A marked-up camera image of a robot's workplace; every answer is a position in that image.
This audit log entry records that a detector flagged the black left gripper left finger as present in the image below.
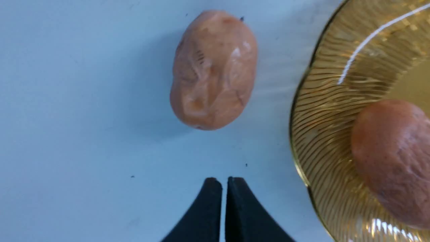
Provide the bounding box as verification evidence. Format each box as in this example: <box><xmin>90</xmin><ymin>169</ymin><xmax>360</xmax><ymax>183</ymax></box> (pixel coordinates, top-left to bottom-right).
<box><xmin>162</xmin><ymin>177</ymin><xmax>222</xmax><ymax>242</ymax></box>

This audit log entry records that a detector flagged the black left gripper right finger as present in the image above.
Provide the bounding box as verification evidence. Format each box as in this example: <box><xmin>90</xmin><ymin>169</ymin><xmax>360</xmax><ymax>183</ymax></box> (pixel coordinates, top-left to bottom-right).
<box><xmin>225</xmin><ymin>177</ymin><xmax>294</xmax><ymax>242</ymax></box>

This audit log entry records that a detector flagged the brown potato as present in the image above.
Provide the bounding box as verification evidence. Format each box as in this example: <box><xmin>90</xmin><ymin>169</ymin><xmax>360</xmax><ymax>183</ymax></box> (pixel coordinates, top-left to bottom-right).
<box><xmin>351</xmin><ymin>99</ymin><xmax>430</xmax><ymax>230</ymax></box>
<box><xmin>170</xmin><ymin>10</ymin><xmax>259</xmax><ymax>130</ymax></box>

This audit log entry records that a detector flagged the amber ribbed plastic plate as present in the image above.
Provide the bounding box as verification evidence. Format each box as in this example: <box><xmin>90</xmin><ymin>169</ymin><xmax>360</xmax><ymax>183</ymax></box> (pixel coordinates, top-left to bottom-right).
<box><xmin>289</xmin><ymin>0</ymin><xmax>430</xmax><ymax>242</ymax></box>

